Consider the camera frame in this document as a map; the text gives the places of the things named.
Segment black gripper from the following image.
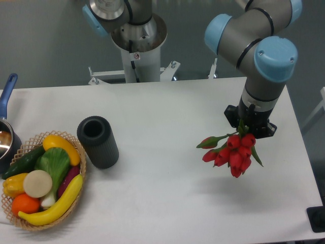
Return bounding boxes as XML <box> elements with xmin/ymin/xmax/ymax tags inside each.
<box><xmin>224</xmin><ymin>102</ymin><xmax>277</xmax><ymax>139</ymax></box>

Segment red tulip bouquet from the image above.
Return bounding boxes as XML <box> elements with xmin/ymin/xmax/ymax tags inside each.
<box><xmin>196</xmin><ymin>119</ymin><xmax>263</xmax><ymax>178</ymax></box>

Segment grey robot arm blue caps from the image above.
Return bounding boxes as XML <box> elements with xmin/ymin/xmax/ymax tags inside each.
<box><xmin>82</xmin><ymin>1</ymin><xmax>302</xmax><ymax>139</ymax></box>

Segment black device at table edge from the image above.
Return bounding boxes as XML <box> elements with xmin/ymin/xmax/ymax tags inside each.
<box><xmin>306</xmin><ymin>206</ymin><xmax>324</xmax><ymax>233</ymax></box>

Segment dark grey ribbed vase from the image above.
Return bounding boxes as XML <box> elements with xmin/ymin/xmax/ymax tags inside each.
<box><xmin>77</xmin><ymin>116</ymin><xmax>119</xmax><ymax>169</ymax></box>

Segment purple sweet potato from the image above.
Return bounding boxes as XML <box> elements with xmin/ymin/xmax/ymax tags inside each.
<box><xmin>57</xmin><ymin>166</ymin><xmax>80</xmax><ymax>199</ymax></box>

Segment green bok choy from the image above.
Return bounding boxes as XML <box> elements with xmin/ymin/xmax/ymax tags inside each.
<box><xmin>34</xmin><ymin>147</ymin><xmax>70</xmax><ymax>209</ymax></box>

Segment round beige onion slice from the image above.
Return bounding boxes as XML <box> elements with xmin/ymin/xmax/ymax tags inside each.
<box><xmin>23</xmin><ymin>170</ymin><xmax>52</xmax><ymax>198</ymax></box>

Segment yellow banana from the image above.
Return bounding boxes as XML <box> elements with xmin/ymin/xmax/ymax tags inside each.
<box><xmin>18</xmin><ymin>174</ymin><xmax>83</xmax><ymax>226</ymax></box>

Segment green cucumber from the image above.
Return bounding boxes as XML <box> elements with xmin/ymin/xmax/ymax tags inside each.
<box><xmin>2</xmin><ymin>146</ymin><xmax>45</xmax><ymax>179</ymax></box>

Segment orange fruit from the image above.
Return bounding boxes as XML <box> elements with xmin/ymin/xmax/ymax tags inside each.
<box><xmin>11</xmin><ymin>193</ymin><xmax>40</xmax><ymax>217</ymax></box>

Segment yellow bell pepper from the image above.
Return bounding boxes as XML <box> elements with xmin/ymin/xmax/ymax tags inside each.
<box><xmin>3</xmin><ymin>173</ymin><xmax>28</xmax><ymax>198</ymax></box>

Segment woven wicker basket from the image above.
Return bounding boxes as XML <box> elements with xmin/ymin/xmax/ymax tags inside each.
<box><xmin>2</xmin><ymin>131</ymin><xmax>86</xmax><ymax>231</ymax></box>

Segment white frame at right edge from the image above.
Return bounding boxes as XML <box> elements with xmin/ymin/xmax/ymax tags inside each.
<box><xmin>301</xmin><ymin>87</ymin><xmax>324</xmax><ymax>132</ymax></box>

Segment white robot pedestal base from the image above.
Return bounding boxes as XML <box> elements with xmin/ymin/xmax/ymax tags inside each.
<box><xmin>88</xmin><ymin>12</ymin><xmax>218</xmax><ymax>85</ymax></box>

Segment blue handled saucepan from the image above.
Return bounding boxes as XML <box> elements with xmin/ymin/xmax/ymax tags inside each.
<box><xmin>1</xmin><ymin>73</ymin><xmax>22</xmax><ymax>173</ymax></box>

